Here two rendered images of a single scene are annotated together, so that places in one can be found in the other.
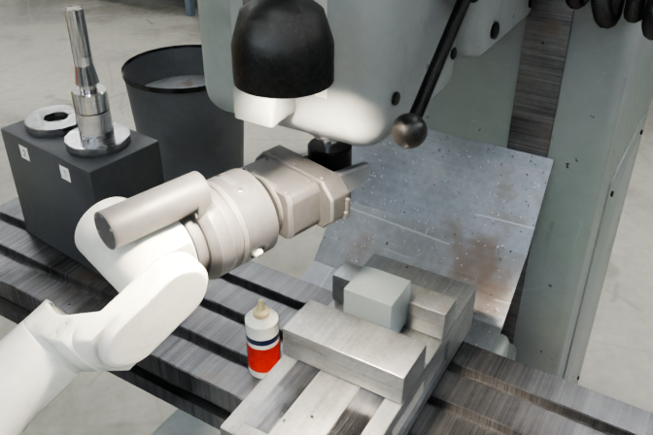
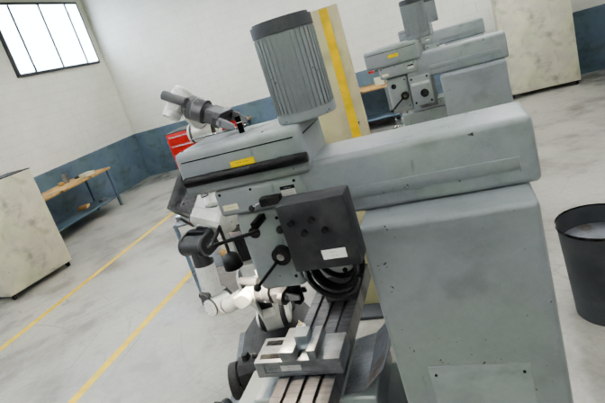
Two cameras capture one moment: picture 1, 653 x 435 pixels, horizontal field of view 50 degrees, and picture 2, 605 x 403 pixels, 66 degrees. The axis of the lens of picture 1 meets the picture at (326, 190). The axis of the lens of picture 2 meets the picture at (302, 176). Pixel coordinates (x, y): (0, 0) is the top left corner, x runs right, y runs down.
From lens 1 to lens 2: 1.81 m
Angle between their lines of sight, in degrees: 74
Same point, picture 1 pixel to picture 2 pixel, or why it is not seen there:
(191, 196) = (251, 282)
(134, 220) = (241, 281)
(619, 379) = not seen: outside the picture
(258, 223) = (263, 294)
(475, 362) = (327, 380)
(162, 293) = (239, 297)
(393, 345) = (289, 346)
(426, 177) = not seen: hidden behind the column
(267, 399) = (275, 341)
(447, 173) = not seen: hidden behind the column
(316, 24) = (226, 260)
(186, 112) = (574, 249)
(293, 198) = (271, 293)
